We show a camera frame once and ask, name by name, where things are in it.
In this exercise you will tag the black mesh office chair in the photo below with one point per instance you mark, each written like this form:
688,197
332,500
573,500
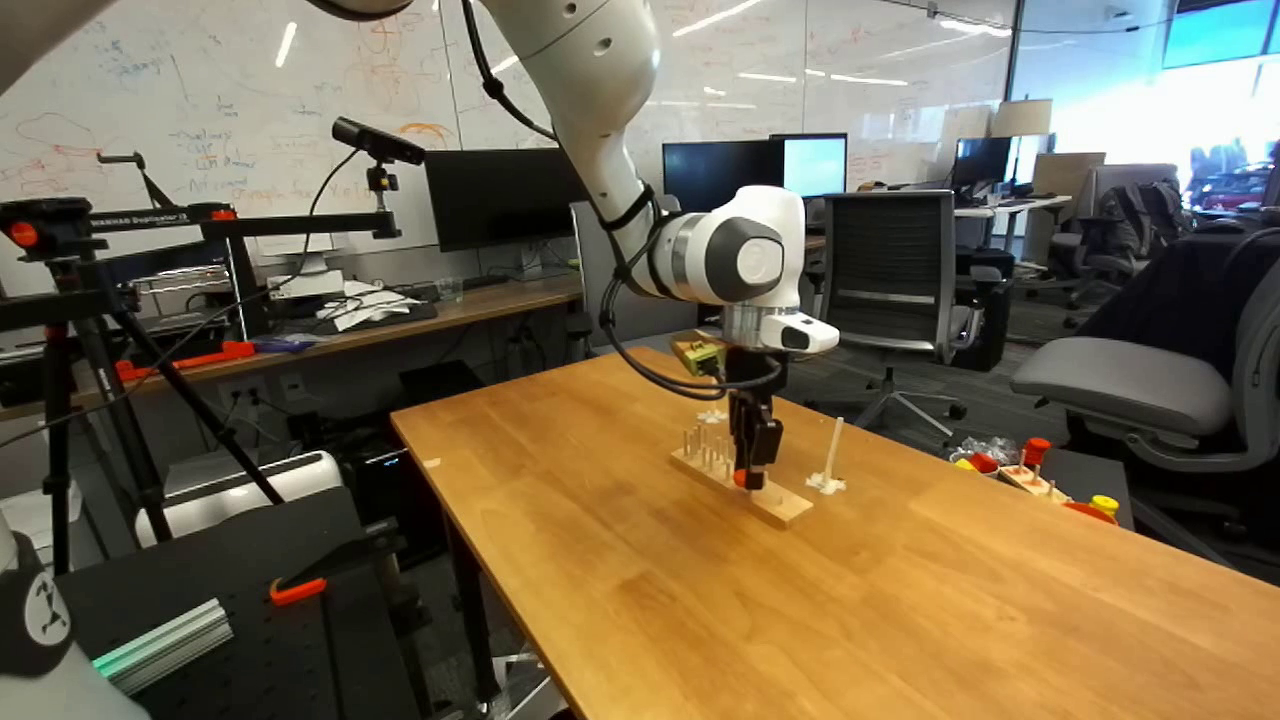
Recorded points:
894,291

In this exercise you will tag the grey office chair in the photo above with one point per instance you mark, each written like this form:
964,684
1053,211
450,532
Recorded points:
1179,376

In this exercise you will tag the white peg stand right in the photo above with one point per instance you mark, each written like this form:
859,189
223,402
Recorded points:
827,477

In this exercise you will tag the colourful toy block set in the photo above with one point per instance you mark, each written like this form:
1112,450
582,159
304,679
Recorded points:
1022,467

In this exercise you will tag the black computer monitor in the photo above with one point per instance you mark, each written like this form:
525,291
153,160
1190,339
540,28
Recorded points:
503,197

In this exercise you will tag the wooden peg board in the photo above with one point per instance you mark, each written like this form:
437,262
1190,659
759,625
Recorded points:
711,452

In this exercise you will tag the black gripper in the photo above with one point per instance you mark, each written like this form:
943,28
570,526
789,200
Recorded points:
754,376

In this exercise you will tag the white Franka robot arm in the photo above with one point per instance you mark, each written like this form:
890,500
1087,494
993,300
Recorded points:
582,71

